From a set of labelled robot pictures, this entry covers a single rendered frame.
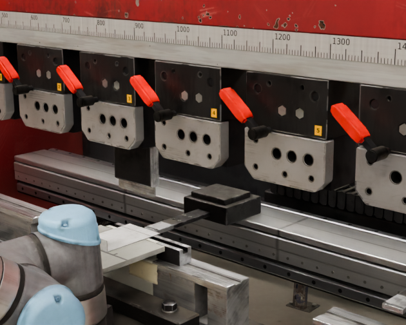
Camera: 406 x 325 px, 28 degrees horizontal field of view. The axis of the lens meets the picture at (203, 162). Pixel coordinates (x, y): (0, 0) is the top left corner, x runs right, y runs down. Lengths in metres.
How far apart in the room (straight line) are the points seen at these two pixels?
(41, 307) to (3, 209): 0.99
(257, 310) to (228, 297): 2.22
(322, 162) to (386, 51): 0.19
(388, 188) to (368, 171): 0.04
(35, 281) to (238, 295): 0.57
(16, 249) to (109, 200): 0.94
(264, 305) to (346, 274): 2.13
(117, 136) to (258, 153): 0.33
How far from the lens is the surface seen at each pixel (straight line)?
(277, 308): 3.62
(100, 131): 1.49
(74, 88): 1.48
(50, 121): 1.61
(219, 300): 1.39
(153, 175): 1.47
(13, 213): 1.82
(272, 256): 1.63
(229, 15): 1.24
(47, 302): 0.87
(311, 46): 1.15
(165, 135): 1.36
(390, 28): 1.08
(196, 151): 1.32
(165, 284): 1.48
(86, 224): 1.03
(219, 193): 1.65
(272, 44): 1.19
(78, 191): 2.04
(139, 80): 1.35
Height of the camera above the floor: 1.51
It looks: 15 degrees down
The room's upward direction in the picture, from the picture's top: 1 degrees counter-clockwise
